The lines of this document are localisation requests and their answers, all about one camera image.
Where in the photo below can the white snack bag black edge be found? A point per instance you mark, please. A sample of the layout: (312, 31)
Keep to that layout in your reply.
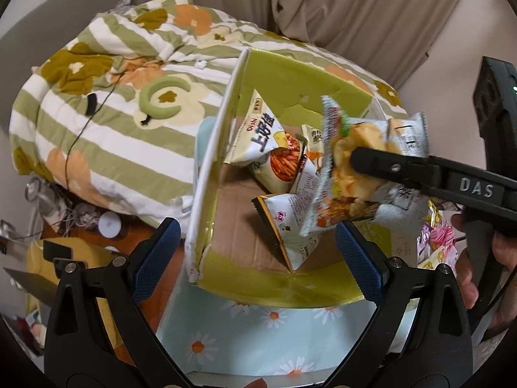
(291, 226)

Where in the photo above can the pink floral snack packet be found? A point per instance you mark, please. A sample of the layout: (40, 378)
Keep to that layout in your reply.
(438, 234)

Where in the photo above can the black hair clip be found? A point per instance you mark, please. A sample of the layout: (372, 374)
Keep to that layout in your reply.
(92, 105)

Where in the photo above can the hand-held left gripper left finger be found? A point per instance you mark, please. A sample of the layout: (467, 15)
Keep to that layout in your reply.
(157, 258)

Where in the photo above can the silver chip packet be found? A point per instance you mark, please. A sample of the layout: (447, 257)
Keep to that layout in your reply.
(343, 206)

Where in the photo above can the grey patterned cloth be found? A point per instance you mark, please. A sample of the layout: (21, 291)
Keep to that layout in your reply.
(121, 4)

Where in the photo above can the green striped floral blanket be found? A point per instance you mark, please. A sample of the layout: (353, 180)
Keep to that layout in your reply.
(121, 149)

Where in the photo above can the beige curtain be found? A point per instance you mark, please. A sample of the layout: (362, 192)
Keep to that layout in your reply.
(343, 8)

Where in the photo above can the light blue daisy sheet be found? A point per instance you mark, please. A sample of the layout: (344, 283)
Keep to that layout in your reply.
(242, 331)

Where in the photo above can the grey headboard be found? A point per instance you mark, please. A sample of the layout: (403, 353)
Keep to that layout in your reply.
(60, 12)

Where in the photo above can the yellow cloth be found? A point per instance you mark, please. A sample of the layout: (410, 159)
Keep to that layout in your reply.
(38, 258)

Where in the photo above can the black phone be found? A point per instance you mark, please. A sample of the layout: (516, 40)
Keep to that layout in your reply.
(56, 249)

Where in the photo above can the small white orange packet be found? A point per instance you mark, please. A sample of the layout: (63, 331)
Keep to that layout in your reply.
(313, 141)

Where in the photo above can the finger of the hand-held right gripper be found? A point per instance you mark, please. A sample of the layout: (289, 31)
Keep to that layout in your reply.
(404, 167)

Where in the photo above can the white packet with red sticks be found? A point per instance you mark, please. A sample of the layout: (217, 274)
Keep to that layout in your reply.
(258, 141)

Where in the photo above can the person's right hand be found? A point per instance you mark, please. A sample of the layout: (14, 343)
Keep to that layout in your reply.
(464, 283)

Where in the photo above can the silver metal stand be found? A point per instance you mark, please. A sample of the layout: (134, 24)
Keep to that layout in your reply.
(38, 200)

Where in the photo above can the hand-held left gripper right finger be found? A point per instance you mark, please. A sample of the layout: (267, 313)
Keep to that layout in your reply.
(359, 262)

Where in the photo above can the yellow-green cardboard box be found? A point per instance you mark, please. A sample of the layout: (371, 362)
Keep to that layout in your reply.
(250, 250)

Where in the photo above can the green crescent headband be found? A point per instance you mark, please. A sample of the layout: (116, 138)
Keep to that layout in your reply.
(145, 103)

